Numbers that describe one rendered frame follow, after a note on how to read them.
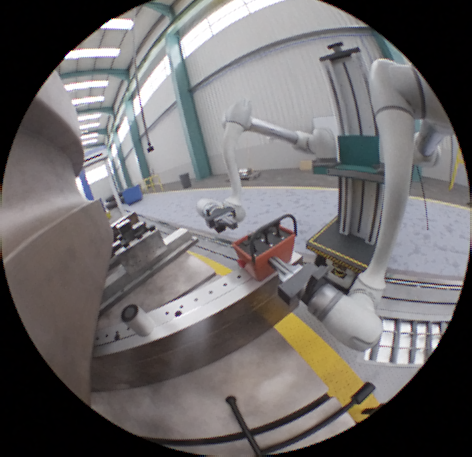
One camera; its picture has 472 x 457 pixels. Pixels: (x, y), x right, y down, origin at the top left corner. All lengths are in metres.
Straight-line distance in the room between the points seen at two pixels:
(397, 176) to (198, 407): 1.00
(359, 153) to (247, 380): 1.41
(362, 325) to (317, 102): 6.67
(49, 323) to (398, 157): 0.70
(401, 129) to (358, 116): 0.92
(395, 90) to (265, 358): 0.99
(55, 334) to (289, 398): 0.77
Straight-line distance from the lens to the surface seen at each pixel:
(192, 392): 0.88
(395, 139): 0.37
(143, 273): 1.56
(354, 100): 1.30
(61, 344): 0.39
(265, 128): 1.07
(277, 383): 0.80
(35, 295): 0.38
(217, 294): 0.57
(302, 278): 0.44
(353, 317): 0.39
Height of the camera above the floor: 1.11
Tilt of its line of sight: 25 degrees down
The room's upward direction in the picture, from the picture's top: 14 degrees counter-clockwise
